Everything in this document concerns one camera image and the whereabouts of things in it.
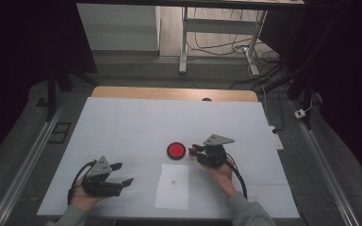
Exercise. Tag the white metal stand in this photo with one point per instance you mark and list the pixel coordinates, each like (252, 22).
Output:
(220, 54)

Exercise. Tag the dark curtain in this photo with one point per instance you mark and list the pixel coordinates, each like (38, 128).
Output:
(12, 62)
(352, 78)

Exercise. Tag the person's right hand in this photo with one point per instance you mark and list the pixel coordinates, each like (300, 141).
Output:
(223, 179)

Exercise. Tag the white-legged desk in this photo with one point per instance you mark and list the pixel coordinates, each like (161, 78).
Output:
(220, 25)

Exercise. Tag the small dark knob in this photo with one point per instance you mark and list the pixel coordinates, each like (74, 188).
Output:
(206, 99)

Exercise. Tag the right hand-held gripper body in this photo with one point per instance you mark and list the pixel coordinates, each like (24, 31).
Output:
(213, 155)

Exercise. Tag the white paper sheet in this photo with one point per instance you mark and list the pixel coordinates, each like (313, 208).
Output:
(172, 194)

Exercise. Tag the large white table cover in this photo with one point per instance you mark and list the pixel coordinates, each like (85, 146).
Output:
(138, 125)

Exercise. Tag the person's left hand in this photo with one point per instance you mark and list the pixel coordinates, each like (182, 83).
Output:
(85, 199)

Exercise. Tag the small white adapter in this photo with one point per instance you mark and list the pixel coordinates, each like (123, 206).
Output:
(300, 113)

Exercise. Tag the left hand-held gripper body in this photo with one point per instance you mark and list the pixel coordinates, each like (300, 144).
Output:
(97, 185)

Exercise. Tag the white power strip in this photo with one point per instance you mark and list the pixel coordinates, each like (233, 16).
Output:
(276, 139)

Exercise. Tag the round red ink pad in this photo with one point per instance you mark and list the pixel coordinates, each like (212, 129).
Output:
(176, 150)

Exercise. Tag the aluminium floor rail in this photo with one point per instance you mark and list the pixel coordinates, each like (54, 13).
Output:
(22, 175)
(326, 175)

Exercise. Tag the white cabinet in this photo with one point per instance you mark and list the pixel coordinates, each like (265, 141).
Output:
(119, 28)

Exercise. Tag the black metal stand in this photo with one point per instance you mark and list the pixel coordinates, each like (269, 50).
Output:
(308, 91)
(52, 94)

